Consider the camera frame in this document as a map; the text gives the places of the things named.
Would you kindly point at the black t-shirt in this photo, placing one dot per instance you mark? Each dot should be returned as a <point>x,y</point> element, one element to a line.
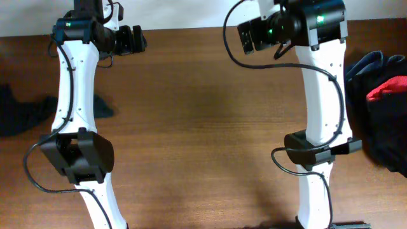
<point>387,118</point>

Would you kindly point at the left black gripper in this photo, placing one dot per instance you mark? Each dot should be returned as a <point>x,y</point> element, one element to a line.
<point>128,39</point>

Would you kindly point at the dark cloth at left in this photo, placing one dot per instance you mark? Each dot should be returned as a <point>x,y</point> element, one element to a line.
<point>18,117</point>

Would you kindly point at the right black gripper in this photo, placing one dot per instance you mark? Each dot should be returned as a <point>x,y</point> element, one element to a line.
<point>247,36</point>

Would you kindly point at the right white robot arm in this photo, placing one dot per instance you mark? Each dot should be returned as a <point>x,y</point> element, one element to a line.
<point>317,32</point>

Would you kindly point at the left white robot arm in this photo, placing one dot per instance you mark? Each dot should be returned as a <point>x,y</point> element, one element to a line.
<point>84,36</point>

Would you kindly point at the red and grey garment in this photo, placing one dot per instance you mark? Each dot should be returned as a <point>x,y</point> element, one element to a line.
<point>395,85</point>

